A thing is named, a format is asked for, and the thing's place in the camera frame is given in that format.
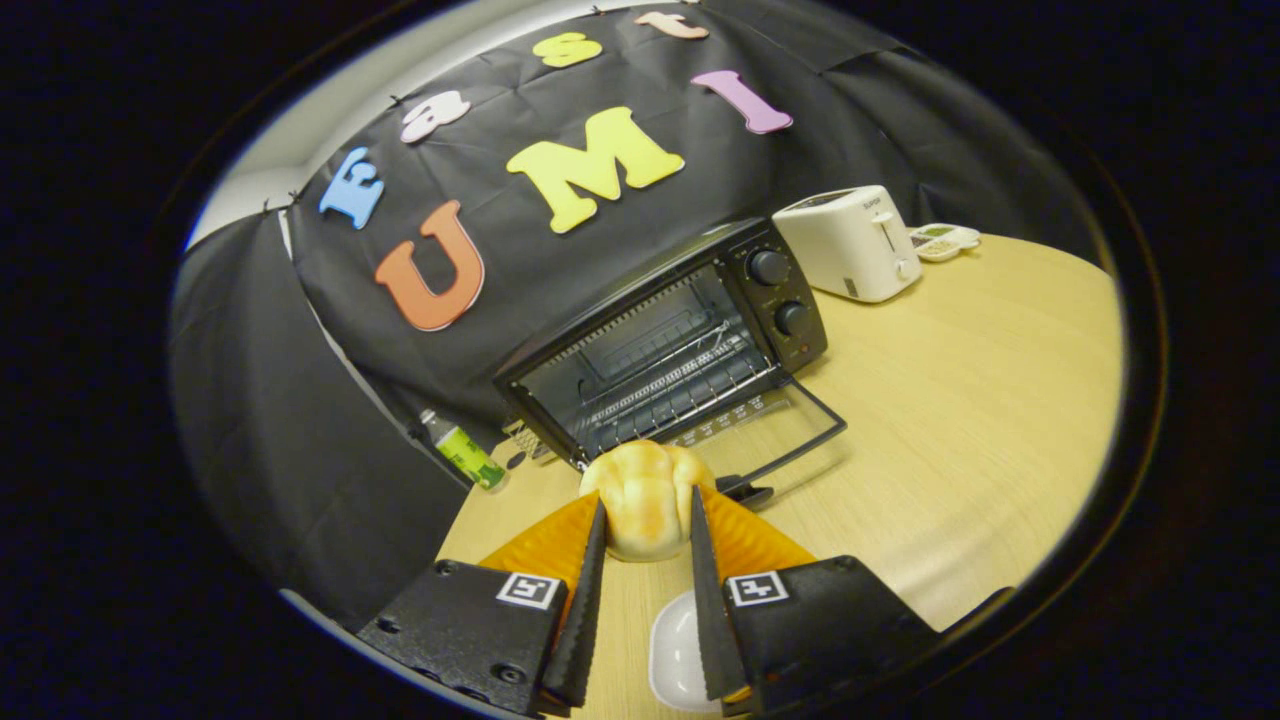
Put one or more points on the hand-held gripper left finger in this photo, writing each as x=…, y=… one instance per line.
x=585, y=610

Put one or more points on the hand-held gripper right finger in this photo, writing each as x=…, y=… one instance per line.
x=708, y=620

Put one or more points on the golden bread roll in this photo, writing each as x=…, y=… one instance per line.
x=645, y=495

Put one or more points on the black toaster oven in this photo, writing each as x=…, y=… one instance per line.
x=680, y=340

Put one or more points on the white pop-up toaster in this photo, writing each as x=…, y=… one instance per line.
x=845, y=245

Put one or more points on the white square plate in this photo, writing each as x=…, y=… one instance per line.
x=672, y=650

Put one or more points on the small clear glass cup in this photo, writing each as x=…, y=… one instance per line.
x=525, y=440

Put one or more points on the green label plastic bottle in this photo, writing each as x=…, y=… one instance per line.
x=465, y=452

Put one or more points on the black backdrop cloth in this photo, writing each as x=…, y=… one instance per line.
x=300, y=420

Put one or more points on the white divided snack tray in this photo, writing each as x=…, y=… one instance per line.
x=945, y=242

